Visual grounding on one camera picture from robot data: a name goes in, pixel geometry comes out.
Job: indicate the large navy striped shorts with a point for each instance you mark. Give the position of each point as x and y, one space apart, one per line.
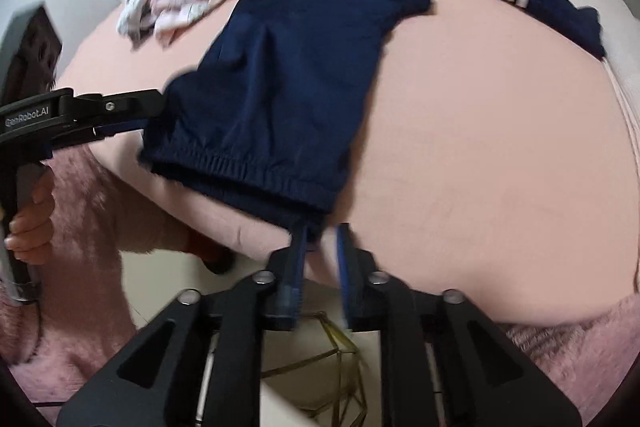
280 97

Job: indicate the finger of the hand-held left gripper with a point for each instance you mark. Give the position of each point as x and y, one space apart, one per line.
120 129
125 103

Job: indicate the white printed garment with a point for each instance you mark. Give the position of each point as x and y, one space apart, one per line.
137 7

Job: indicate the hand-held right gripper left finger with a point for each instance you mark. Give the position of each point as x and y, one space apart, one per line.
296 287

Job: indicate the cream rug with gold lines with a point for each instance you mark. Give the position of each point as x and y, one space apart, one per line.
310 377

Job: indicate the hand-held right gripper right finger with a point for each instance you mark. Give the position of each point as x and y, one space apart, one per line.
345 287

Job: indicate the pink fuzzy bed cover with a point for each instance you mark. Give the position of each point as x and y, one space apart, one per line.
575 347

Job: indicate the small navy striped garment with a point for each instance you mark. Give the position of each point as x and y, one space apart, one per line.
560 14

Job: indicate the person's left hand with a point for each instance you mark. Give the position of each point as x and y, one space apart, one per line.
37 227

